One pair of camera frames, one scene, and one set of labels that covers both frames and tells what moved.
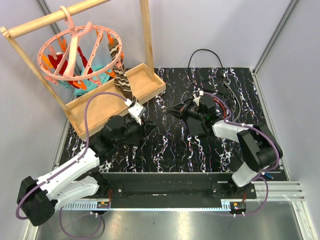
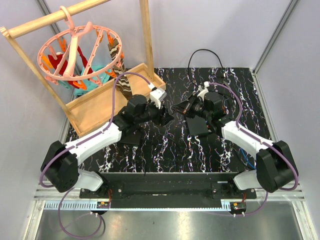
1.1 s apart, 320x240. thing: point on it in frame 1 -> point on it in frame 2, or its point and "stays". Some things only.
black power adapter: [135, 138] stays
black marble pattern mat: [183, 140] stays
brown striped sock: [120, 79] stays
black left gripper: [144, 126] -> [163, 117]
